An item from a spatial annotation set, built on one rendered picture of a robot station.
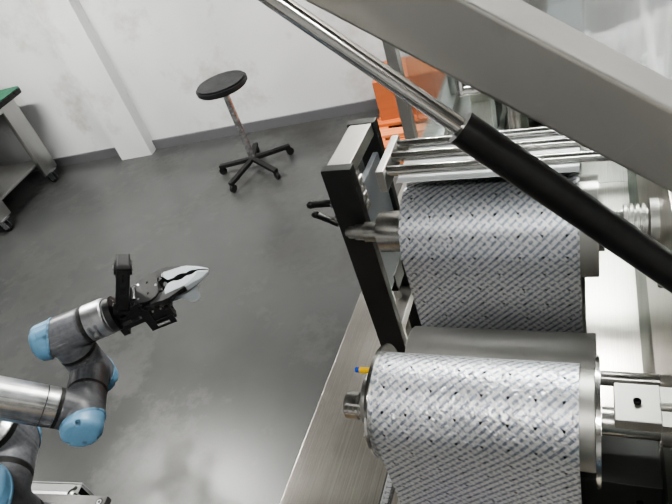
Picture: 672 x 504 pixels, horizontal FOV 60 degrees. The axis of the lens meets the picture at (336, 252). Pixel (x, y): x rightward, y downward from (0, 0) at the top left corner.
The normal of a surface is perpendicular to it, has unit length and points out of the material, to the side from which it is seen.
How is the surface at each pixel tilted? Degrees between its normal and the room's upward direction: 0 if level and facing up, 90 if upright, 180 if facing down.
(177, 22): 90
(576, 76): 90
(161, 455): 0
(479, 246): 71
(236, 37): 90
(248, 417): 0
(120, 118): 90
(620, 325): 0
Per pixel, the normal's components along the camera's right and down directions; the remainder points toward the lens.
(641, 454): -0.28, -0.76
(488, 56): -0.30, 0.65
